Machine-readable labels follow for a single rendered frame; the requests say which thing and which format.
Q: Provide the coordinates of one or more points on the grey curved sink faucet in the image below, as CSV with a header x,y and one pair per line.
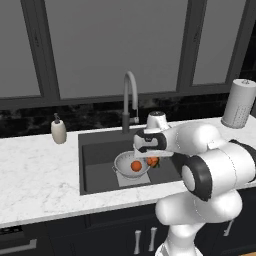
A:
x,y
126,110

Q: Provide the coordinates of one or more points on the dark framed window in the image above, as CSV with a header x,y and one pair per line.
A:
x,y
113,50

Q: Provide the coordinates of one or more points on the dark cupboard door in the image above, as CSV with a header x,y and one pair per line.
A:
x,y
113,238
241,230
156,233

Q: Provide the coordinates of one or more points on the white metal colander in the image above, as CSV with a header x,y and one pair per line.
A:
x,y
125,163

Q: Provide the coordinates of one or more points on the dark dishwasher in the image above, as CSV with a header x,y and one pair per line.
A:
x,y
23,241

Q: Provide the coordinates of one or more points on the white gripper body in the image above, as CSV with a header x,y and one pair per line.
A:
x,y
153,153

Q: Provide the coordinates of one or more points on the orange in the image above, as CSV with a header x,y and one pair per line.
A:
x,y
152,161
136,165

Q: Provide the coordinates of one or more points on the white paper towel roll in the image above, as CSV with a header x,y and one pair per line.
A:
x,y
238,105

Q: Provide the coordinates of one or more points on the beige soap dispenser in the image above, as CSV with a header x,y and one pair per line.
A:
x,y
59,131

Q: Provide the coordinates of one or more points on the dark grey sink basin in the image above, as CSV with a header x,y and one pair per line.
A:
x,y
100,156

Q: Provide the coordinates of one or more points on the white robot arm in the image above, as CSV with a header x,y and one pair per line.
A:
x,y
213,173

